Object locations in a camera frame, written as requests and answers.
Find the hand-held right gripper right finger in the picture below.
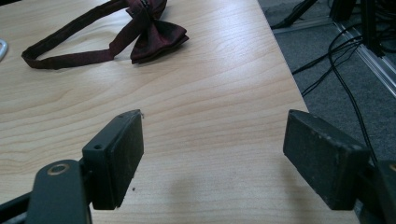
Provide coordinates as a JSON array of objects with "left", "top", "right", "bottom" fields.
[{"left": 282, "top": 108, "right": 372, "bottom": 211}]

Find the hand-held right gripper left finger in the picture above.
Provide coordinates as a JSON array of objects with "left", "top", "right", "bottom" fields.
[{"left": 81, "top": 108, "right": 145, "bottom": 211}]

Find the dark red bow tie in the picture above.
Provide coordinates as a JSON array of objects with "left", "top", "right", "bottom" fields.
[{"left": 21, "top": 0, "right": 191, "bottom": 70}]

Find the black stand leg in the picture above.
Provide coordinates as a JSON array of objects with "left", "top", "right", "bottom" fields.
[{"left": 270, "top": 0, "right": 319, "bottom": 31}]

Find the white object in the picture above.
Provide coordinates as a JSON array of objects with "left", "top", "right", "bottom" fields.
[{"left": 0, "top": 38, "right": 9, "bottom": 63}]

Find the black cable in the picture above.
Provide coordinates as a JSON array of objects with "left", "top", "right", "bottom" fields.
[
  {"left": 327, "top": 24, "right": 379, "bottom": 166},
  {"left": 290, "top": 36, "right": 365, "bottom": 98}
]

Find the silver metal floor rail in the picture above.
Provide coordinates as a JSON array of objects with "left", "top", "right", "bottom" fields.
[{"left": 333, "top": 21, "right": 396, "bottom": 99}]

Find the black stand post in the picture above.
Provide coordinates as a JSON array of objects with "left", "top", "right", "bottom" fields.
[{"left": 360, "top": 0, "right": 387, "bottom": 58}]

